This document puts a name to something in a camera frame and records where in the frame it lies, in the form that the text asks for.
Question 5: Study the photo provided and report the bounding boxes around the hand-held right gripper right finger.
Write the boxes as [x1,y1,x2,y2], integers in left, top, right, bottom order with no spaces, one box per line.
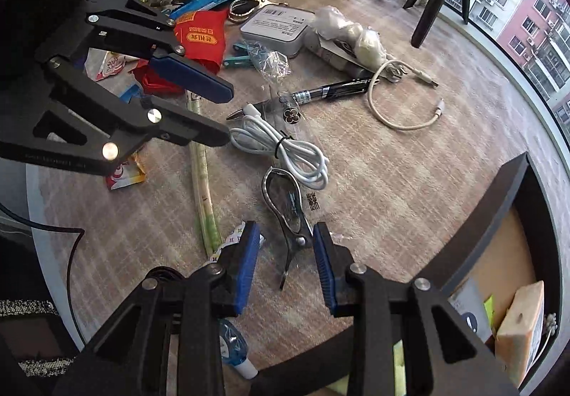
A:
[313,221,522,396]

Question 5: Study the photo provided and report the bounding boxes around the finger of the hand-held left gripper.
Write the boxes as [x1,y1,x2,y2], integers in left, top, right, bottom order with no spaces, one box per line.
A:
[84,0,235,104]
[0,56,233,178]

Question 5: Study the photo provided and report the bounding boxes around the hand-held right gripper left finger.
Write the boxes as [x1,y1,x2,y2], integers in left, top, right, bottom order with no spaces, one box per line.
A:
[52,220,262,396]

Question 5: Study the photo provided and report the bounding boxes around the silver metal spring clip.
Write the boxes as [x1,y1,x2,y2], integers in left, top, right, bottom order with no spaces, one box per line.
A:
[260,166,315,292]

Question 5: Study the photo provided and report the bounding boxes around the white cable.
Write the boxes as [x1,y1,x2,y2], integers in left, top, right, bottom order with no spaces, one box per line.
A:
[227,104,331,189]

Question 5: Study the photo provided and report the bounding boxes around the grey packet black circle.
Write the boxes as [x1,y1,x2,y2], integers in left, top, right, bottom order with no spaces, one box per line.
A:
[303,37,370,71]

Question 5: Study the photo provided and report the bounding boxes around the black container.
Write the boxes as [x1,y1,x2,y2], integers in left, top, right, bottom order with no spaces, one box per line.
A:
[254,151,570,396]

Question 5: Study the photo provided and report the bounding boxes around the patterned white wrapper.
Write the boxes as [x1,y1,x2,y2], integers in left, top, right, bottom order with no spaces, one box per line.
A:
[207,222,268,263]

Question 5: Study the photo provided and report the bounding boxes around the red fabric pouch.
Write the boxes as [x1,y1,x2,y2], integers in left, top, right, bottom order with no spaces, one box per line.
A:
[131,10,230,96]

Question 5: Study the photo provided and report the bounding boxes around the blue plastic clothespin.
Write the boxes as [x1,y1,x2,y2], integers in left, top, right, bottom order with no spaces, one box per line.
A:
[223,40,268,68]

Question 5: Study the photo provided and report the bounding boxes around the long yellow sachet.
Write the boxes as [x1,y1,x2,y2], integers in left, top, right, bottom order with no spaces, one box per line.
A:
[185,91,223,261]

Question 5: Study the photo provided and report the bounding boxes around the red white creamer sachet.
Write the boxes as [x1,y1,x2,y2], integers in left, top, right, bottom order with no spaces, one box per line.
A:
[84,48,139,82]

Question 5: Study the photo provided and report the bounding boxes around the orange snack wrapper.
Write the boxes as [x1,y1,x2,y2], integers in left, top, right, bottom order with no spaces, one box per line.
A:
[104,153,147,192]

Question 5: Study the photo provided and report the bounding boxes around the clear plastic wrapper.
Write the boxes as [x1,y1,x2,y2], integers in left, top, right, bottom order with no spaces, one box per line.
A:
[243,40,292,82]

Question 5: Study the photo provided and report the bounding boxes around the small blue white bottle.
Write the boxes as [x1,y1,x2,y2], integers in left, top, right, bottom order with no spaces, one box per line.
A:
[218,318,259,379]

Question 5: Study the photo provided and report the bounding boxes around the silver tin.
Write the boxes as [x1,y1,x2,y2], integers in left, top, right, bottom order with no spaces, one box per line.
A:
[239,6,318,59]

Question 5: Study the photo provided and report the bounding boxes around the silver metal clamp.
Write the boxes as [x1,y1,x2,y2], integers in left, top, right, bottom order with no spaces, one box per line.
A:
[228,0,290,25]

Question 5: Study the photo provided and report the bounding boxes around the clear packet flower charm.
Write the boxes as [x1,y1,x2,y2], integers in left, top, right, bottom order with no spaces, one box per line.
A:
[263,84,312,143]

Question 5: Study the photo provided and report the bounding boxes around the black pen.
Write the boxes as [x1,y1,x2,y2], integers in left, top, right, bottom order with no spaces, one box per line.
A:
[289,77,374,105]

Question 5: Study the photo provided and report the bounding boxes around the bag of white balls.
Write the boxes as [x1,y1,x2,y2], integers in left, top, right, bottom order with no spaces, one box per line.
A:
[309,6,384,67]

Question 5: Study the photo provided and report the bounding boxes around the yellow green packet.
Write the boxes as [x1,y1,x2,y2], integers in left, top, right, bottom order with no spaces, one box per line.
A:
[483,293,496,334]

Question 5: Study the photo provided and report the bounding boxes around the tan cardboard packet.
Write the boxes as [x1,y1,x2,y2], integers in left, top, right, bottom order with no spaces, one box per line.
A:
[495,280,546,388]

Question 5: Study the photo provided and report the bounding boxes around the short cream cable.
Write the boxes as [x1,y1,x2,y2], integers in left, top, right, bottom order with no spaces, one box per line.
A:
[367,58,446,130]

